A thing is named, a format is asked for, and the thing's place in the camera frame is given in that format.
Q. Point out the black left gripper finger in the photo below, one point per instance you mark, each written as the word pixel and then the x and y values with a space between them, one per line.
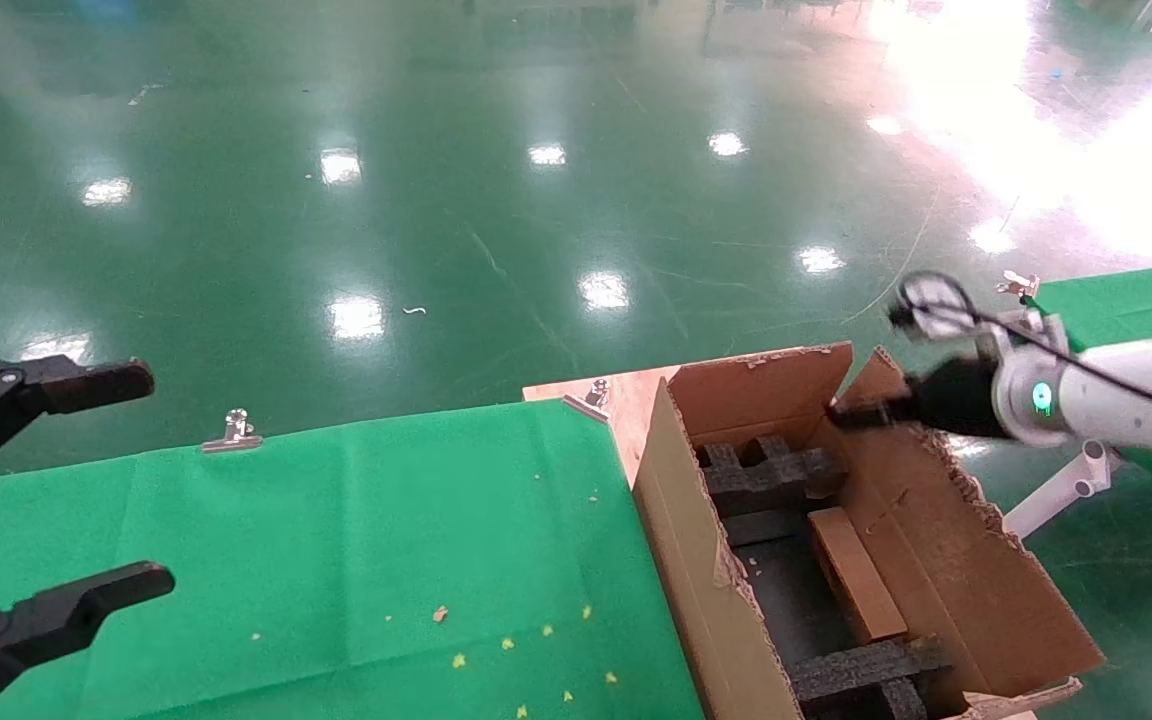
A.
pixel 66 610
pixel 56 385

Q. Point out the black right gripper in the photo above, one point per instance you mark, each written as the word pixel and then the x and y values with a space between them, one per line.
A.
pixel 956 400

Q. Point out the small brown cardboard box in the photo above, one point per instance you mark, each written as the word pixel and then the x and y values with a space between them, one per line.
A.
pixel 856 580

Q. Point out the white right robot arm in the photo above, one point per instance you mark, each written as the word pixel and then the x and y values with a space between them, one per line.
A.
pixel 1126 385

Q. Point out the large open cardboard carton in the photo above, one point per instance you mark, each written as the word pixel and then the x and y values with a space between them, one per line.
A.
pixel 956 570

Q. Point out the black foam carton liner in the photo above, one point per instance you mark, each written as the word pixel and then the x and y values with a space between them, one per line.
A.
pixel 786 600

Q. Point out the metal binder clip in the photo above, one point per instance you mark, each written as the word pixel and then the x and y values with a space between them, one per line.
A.
pixel 234 432
pixel 591 400
pixel 1019 286

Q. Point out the white table leg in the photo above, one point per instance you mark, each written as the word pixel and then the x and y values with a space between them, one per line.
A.
pixel 1066 490

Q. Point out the large green table cloth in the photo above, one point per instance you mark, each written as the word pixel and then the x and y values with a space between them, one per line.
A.
pixel 286 560

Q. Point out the green cloth on side table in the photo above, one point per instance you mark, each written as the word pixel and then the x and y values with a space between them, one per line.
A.
pixel 1136 300

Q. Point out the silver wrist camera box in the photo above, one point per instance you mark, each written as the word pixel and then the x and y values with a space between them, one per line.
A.
pixel 936 305

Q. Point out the silver camera mounting bracket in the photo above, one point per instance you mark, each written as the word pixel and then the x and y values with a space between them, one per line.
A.
pixel 1026 325

